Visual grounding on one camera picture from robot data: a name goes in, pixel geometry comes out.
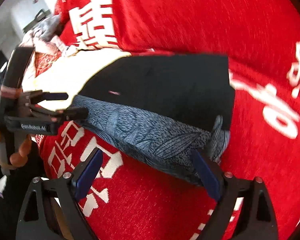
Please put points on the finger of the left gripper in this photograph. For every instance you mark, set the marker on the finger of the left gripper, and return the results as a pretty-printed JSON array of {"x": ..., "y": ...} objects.
[
  {"x": 38, "y": 96},
  {"x": 47, "y": 118}
]

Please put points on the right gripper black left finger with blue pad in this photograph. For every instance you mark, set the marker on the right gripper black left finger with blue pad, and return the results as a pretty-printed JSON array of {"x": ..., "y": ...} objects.
[{"x": 37, "y": 219}]

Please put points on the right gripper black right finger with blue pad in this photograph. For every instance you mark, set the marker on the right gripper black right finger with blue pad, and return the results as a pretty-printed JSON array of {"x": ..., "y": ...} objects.
[{"x": 256, "y": 220}]

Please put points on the blue grey patterned pants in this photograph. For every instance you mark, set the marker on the blue grey patterned pants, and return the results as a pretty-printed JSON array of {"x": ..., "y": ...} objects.
[{"x": 153, "y": 139}]

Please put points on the black pants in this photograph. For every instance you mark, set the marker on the black pants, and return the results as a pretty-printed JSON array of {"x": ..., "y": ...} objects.
[{"x": 192, "y": 89}]

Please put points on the person's left hand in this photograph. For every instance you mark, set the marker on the person's left hand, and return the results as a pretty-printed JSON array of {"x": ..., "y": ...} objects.
[{"x": 19, "y": 158}]

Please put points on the cream orange blanket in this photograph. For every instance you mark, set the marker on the cream orange blanket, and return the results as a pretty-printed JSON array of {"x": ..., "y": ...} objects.
[{"x": 69, "y": 74}]

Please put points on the pile of light clothes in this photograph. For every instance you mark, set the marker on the pile of light clothes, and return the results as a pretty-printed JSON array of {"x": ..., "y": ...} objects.
[{"x": 47, "y": 45}]

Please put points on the red bedspread white characters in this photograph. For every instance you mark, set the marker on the red bedspread white characters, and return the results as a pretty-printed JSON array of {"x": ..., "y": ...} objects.
[{"x": 130, "y": 200}]

